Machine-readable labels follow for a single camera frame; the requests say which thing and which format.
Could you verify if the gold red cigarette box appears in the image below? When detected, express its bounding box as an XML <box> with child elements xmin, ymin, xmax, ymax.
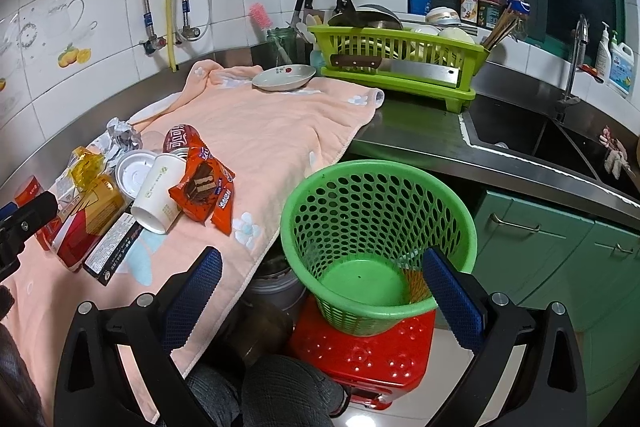
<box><xmin>50</xmin><ymin>174</ymin><xmax>126</xmax><ymax>272</ymax></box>

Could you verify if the black white box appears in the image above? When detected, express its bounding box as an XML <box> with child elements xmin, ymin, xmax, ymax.
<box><xmin>82</xmin><ymin>212</ymin><xmax>142</xmax><ymax>286</ymax></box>

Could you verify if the white paper cup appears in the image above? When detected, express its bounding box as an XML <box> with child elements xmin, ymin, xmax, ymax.
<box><xmin>130</xmin><ymin>153</ymin><xmax>186</xmax><ymax>234</ymax></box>

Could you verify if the white plastic lid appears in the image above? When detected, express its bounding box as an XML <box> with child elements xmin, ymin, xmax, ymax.
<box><xmin>115</xmin><ymin>150</ymin><xmax>157</xmax><ymax>200</ymax></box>

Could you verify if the foil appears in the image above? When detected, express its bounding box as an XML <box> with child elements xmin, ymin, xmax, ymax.
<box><xmin>88</xmin><ymin>117</ymin><xmax>142</xmax><ymax>160</ymax></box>

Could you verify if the orange wafer wrapper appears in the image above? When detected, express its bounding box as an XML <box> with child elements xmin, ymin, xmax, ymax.
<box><xmin>169</xmin><ymin>137</ymin><xmax>235</xmax><ymax>235</ymax></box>

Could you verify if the red cola can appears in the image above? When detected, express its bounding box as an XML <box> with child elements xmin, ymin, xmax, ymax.
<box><xmin>163</xmin><ymin>124</ymin><xmax>200</xmax><ymax>157</ymax></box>

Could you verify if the yellow plastic wrapper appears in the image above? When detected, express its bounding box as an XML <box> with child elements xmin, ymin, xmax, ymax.
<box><xmin>68</xmin><ymin>146</ymin><xmax>105</xmax><ymax>192</ymax></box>

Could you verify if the red plastic stool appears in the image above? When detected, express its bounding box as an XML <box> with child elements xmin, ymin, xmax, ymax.
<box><xmin>288</xmin><ymin>297</ymin><xmax>436</xmax><ymax>411</ymax></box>

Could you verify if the green plastic waste basket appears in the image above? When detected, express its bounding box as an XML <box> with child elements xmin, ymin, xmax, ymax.
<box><xmin>280</xmin><ymin>159</ymin><xmax>477</xmax><ymax>337</ymax></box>

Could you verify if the peach towel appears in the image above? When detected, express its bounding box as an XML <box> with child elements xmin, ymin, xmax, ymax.
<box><xmin>4</xmin><ymin>60</ymin><xmax>384</xmax><ymax>416</ymax></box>

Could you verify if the white shallow bowl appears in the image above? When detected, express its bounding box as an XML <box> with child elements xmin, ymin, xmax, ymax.
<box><xmin>252</xmin><ymin>64</ymin><xmax>317</xmax><ymax>92</ymax></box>

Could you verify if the green dish rack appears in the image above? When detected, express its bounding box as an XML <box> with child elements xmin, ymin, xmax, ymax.
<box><xmin>310</xmin><ymin>25</ymin><xmax>489</xmax><ymax>114</ymax></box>

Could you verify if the green utensil jar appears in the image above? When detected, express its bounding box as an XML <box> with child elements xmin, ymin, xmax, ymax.
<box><xmin>266</xmin><ymin>27</ymin><xmax>297</xmax><ymax>65</ymax></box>

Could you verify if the pink bottle brush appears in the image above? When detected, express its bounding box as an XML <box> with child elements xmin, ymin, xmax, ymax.
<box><xmin>250</xmin><ymin>3</ymin><xmax>272</xmax><ymax>31</ymax></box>

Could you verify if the white detergent bottle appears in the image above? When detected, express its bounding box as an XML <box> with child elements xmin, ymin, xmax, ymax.
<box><xmin>608</xmin><ymin>40</ymin><xmax>634</xmax><ymax>98</ymax></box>

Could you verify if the sink faucet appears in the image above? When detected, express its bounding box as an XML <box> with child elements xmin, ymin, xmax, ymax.
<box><xmin>555</xmin><ymin>14</ymin><xmax>589</xmax><ymax>115</ymax></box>

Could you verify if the cleaver with wooden handle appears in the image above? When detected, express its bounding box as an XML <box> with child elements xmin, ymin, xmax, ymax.
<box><xmin>330</xmin><ymin>54</ymin><xmax>460</xmax><ymax>88</ymax></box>

